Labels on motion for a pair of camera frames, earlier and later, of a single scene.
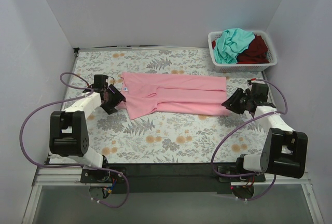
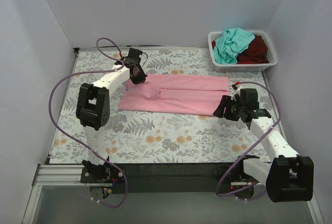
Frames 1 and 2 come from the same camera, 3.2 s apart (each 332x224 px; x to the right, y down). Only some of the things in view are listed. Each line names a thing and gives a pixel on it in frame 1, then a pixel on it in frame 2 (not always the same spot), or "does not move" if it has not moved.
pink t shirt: x=144 y=93 does not move
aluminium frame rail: x=46 y=176 does not move
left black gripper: x=113 y=99 to x=138 y=76
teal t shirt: x=233 y=42 does not move
